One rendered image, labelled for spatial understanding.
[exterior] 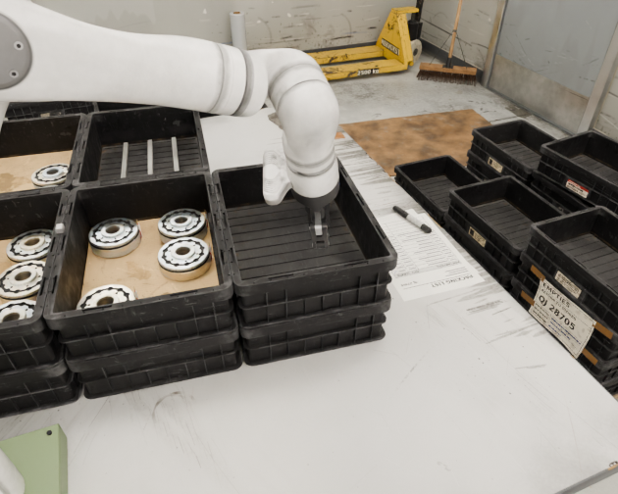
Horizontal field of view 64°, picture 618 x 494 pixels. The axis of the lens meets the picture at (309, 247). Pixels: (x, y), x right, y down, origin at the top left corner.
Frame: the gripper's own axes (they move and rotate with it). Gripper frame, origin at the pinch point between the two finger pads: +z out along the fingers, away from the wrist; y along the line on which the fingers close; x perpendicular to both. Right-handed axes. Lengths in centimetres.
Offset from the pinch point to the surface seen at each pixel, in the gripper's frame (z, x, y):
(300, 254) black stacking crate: 18.9, 5.5, 2.5
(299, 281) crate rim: 3.0, 4.4, -10.0
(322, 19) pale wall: 225, -2, 320
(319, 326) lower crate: 16.9, 2.3, -14.2
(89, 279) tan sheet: 11.2, 47.3, -2.9
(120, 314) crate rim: -2.8, 33.0, -15.5
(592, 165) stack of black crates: 100, -107, 69
